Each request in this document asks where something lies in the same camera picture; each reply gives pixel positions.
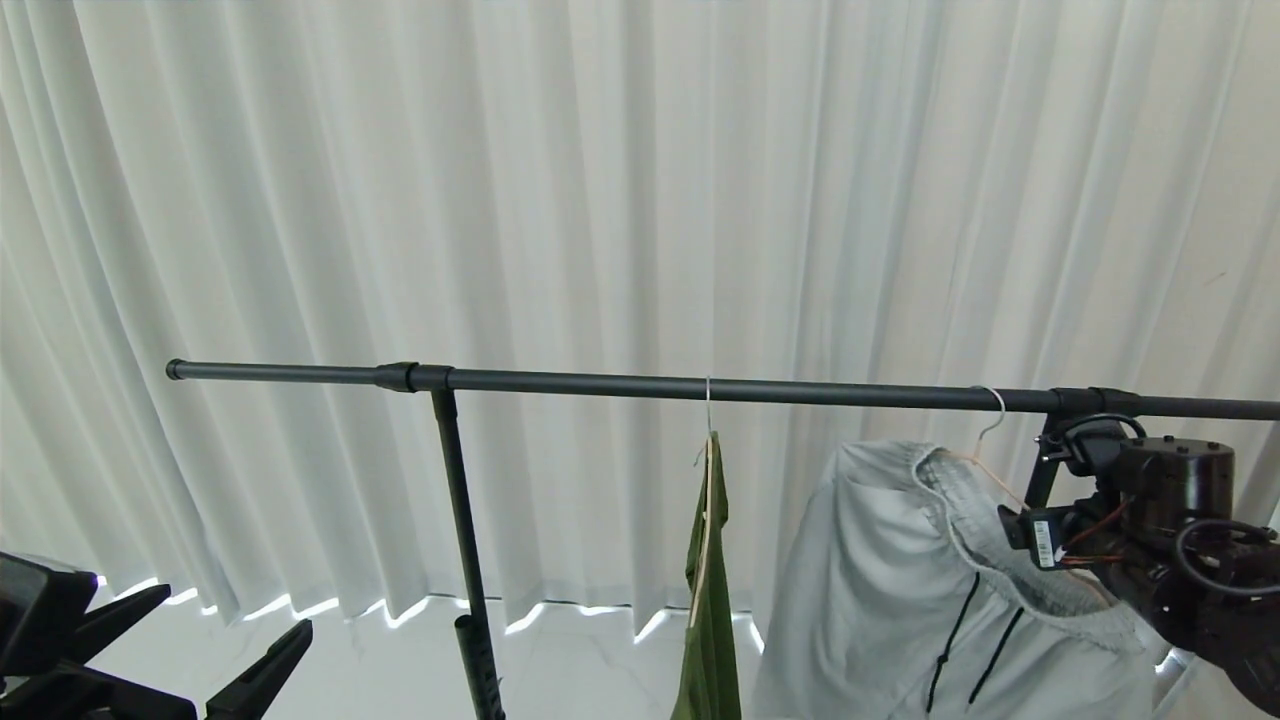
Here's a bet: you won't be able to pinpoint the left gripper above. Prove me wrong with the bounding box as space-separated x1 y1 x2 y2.
0 583 314 720

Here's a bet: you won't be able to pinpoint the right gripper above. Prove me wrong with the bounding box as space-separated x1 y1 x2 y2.
998 488 1133 587

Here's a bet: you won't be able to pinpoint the pink clothes hanger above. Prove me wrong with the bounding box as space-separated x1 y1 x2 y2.
945 386 1116 606
690 378 717 629

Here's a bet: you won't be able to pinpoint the pale grey shorts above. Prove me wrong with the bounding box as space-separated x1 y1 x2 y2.
750 440 1171 720

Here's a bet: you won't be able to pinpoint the green long-sleeved shirt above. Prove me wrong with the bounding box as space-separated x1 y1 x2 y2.
670 432 743 720

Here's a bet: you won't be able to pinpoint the black clothes rack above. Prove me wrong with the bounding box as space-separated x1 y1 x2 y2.
165 358 1280 720

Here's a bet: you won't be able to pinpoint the white curtain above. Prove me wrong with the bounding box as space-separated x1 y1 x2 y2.
0 0 1201 656

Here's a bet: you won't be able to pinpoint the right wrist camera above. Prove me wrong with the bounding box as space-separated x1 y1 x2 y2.
1038 415 1136 479

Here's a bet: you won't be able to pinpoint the black cable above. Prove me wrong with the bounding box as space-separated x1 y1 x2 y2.
1175 518 1280 599

